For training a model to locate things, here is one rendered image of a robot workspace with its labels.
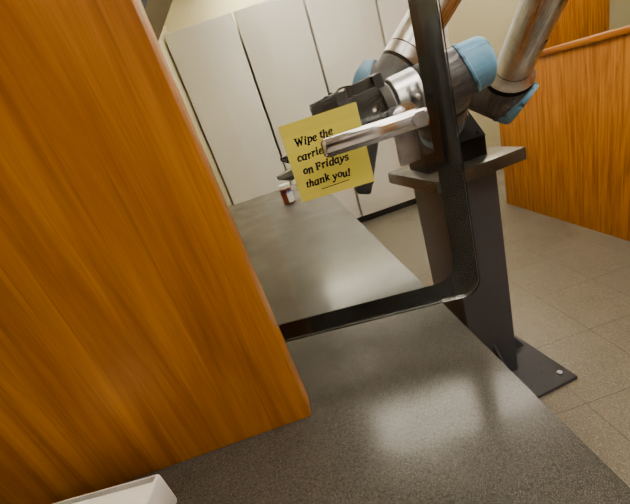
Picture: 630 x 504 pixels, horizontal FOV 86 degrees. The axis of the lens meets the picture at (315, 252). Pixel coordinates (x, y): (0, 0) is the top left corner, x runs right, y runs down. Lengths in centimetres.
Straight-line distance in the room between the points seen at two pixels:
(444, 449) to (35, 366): 37
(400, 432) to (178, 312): 23
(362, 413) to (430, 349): 11
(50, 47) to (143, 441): 35
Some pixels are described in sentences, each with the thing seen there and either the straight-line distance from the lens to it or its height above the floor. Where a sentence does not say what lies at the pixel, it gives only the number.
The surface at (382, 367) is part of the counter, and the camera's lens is 43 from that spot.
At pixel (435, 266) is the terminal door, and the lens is 40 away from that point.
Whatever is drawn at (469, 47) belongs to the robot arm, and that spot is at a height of 124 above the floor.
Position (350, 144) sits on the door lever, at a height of 120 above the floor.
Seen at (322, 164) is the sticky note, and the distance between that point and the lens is 35.
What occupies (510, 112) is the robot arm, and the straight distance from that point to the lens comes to 108.
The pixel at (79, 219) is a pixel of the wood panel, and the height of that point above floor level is 121.
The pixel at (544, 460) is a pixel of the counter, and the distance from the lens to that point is 35.
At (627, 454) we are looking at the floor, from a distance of 156.
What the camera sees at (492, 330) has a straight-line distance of 153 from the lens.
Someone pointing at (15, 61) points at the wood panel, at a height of 132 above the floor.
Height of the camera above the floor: 123
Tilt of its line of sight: 21 degrees down
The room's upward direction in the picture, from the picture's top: 19 degrees counter-clockwise
